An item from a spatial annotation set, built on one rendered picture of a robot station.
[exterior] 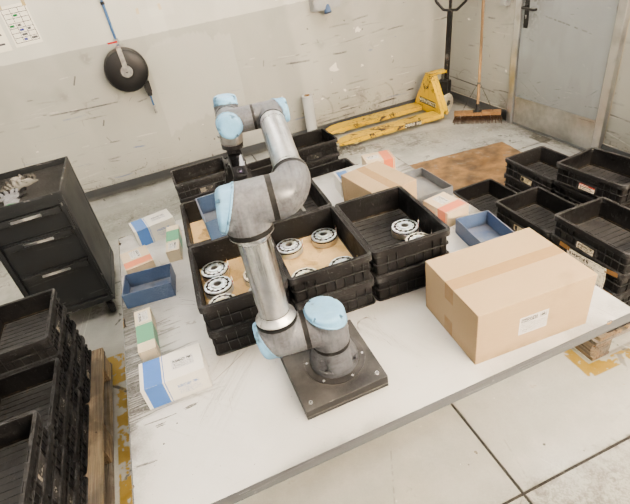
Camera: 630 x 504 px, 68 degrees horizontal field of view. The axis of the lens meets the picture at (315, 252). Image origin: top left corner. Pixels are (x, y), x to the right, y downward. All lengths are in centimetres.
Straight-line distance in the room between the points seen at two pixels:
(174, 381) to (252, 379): 24
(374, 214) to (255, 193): 97
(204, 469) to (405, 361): 67
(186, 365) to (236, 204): 65
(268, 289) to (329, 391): 38
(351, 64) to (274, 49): 86
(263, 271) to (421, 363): 61
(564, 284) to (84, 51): 419
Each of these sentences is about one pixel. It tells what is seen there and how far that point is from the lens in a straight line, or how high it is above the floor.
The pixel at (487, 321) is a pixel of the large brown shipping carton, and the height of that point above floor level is 87.
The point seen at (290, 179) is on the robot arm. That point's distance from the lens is 110.
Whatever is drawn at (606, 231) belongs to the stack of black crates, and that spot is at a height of 49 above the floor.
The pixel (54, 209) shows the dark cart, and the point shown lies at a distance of 295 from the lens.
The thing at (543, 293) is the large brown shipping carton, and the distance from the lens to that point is 149.
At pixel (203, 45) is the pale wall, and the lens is 482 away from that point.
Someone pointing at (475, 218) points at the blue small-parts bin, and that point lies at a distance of 210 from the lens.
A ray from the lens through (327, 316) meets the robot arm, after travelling 130.
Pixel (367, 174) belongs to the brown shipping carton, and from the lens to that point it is 227.
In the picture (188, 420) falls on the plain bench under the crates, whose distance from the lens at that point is 154.
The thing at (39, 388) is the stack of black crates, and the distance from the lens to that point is 246.
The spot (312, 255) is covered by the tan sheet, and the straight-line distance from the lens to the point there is 179.
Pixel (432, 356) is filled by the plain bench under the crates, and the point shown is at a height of 70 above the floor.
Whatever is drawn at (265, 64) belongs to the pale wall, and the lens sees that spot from 497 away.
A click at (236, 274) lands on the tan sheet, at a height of 83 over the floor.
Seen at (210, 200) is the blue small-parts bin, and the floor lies 111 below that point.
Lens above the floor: 184
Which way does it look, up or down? 34 degrees down
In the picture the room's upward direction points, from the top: 10 degrees counter-clockwise
